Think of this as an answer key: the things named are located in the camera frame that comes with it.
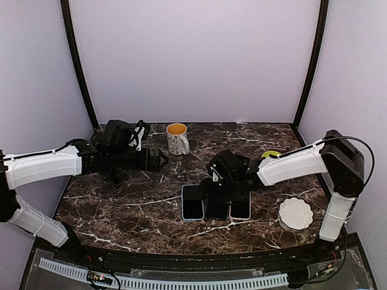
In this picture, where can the black right corner post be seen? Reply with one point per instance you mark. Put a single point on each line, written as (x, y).
(314, 58)

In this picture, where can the black smartphone bottom stack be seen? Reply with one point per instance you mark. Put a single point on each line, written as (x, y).
(116, 177)

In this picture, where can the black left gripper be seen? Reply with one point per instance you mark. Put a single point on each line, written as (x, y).
(154, 167)

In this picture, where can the black corner post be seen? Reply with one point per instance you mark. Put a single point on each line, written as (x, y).
(314, 58)
(77, 65)

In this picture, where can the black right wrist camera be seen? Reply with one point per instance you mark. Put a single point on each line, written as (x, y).
(227, 165)

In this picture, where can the black left corner post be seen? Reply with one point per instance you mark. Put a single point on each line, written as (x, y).
(77, 65)

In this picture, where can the purple-edged black smartphone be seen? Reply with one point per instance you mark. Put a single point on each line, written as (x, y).
(216, 210)

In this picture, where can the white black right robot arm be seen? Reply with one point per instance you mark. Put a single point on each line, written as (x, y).
(334, 155)

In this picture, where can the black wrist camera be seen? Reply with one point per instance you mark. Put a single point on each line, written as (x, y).
(227, 165)
(120, 136)

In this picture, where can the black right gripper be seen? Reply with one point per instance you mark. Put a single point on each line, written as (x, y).
(207, 192)

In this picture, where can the light blue phone case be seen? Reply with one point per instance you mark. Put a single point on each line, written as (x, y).
(192, 202)

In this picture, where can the pink phone case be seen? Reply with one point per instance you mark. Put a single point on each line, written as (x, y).
(245, 197)

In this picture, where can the black front table rail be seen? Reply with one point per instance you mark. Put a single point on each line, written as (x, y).
(110, 256)

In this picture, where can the lime green bowl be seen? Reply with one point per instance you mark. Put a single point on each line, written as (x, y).
(270, 154)

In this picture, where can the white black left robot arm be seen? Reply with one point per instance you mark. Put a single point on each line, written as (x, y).
(77, 157)

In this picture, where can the white scalloped dish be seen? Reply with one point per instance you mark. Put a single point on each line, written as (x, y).
(295, 215)

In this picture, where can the white floral mug yellow inside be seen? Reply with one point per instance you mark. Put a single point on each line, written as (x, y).
(178, 143)

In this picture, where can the white slotted cable duct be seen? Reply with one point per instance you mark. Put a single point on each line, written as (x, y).
(148, 279)

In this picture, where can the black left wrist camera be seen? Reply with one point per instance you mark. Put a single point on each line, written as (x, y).
(120, 136)

